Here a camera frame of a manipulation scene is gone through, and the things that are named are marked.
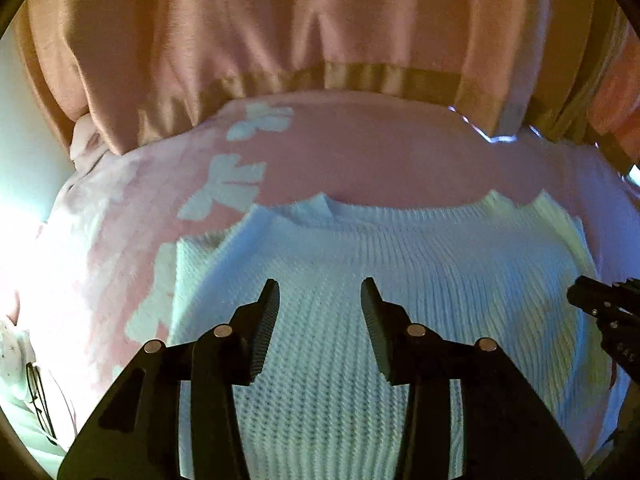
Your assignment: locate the white red black knit sweater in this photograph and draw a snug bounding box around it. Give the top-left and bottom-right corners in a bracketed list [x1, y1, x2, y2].
[169, 192, 628, 479]

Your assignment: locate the pink blanket with white bows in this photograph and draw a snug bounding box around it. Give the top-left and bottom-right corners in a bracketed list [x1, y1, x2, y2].
[29, 90, 640, 466]

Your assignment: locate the orange pink curtain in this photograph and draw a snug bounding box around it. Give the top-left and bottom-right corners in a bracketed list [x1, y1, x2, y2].
[15, 0, 639, 172]

